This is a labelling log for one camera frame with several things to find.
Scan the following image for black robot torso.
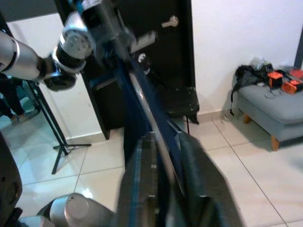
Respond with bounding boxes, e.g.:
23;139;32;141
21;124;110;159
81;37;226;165
0;132;23;227

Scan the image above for black bag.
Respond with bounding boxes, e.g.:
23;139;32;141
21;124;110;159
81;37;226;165
231;63;273;116

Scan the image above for crumpled clear plastic bag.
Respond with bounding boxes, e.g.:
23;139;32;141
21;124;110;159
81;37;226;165
250;56;270;70

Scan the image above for grey upholstered ottoman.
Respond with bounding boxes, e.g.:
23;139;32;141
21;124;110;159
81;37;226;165
236;80;303;152

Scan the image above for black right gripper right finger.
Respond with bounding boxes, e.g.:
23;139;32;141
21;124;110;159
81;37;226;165
178;133;246;227

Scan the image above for black tripod stand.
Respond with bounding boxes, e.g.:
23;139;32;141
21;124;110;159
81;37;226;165
23;79;92;175

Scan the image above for person legs dark trousers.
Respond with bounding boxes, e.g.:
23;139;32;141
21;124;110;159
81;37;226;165
0;78;26;123

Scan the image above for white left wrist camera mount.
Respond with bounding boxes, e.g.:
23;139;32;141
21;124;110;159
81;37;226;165
131;30;159;52

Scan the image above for black floor cabinet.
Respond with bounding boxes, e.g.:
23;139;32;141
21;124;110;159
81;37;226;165
151;85;200;125

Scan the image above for orange black device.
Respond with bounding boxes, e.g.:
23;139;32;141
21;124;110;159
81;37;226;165
290;68;303;79
281;79;303;95
267;71;284;89

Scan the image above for dark fleece garment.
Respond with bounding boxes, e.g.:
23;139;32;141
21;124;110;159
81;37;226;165
94;40;190;227

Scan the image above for silver door handle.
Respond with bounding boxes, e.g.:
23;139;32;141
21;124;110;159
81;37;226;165
160;15;179;28

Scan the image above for black door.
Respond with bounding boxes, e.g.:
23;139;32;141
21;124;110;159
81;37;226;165
53;0;196;140

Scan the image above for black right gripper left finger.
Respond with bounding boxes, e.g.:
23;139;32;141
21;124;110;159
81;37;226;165
117;131;159;227

